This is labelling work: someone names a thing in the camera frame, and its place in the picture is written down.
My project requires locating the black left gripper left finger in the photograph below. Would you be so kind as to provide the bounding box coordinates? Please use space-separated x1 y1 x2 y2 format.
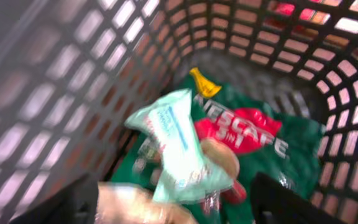
11 174 99 224

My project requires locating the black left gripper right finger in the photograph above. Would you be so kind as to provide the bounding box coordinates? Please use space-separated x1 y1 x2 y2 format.
250 172 344 224

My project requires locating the beige cookie bag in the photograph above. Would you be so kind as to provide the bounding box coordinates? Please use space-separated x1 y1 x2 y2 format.
94 138 239 224

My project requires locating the teal wet wipes packet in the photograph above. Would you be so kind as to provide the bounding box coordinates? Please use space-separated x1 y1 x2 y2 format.
124 89 233 203

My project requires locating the green Nescafe coffee bag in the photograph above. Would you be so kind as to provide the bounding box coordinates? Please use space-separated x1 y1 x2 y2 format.
112 68 324 223

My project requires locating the grey plastic lattice basket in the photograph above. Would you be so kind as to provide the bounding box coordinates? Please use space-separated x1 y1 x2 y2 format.
0 0 358 223

